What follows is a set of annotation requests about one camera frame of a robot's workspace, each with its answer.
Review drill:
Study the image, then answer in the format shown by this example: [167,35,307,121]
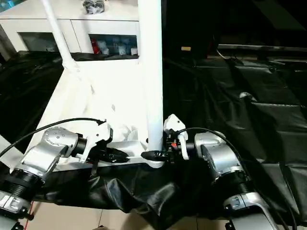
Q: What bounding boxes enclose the black covered bench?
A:
[217,44,307,54]

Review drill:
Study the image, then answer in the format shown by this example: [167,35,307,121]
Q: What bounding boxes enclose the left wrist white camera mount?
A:
[75,122,114,164]

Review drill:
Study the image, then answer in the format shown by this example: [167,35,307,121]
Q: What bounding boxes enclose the white cabinet with glass doors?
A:
[0,0,140,55]

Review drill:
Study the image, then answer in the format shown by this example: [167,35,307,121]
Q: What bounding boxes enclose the thin red wire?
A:
[24,203,34,230]

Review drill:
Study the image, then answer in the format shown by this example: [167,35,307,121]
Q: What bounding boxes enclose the thin white cable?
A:
[216,49,231,62]

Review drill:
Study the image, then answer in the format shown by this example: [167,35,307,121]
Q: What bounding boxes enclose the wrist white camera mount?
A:
[163,114,190,161]
[75,122,114,164]

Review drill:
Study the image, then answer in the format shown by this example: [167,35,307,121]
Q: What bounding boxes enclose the black work mat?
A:
[0,50,307,228]

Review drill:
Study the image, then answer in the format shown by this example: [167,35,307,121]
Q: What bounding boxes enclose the black cabinet with yellow label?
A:
[163,0,220,60]

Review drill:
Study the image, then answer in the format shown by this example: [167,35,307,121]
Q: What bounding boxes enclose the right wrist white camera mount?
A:
[163,114,190,161]

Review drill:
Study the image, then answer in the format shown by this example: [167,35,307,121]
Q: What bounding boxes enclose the white plastic table top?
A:
[23,58,165,173]

